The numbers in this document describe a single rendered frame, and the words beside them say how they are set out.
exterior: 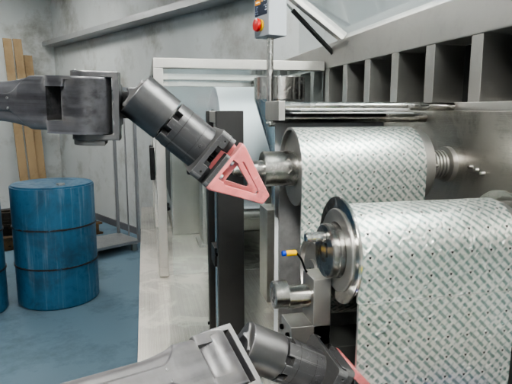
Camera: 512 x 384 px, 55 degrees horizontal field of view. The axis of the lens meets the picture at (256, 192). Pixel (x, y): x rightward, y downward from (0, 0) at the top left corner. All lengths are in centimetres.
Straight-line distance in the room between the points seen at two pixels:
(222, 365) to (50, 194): 325
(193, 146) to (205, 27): 412
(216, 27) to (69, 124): 399
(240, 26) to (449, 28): 333
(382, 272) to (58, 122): 44
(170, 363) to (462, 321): 41
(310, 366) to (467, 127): 56
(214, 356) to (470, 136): 64
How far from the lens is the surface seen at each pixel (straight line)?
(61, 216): 378
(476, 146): 98
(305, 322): 74
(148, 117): 60
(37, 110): 63
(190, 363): 54
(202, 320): 134
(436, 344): 74
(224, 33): 447
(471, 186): 100
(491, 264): 75
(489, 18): 99
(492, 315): 77
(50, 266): 387
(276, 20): 119
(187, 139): 60
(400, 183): 92
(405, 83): 126
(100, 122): 60
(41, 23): 798
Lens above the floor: 144
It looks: 9 degrees down
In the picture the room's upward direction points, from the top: straight up
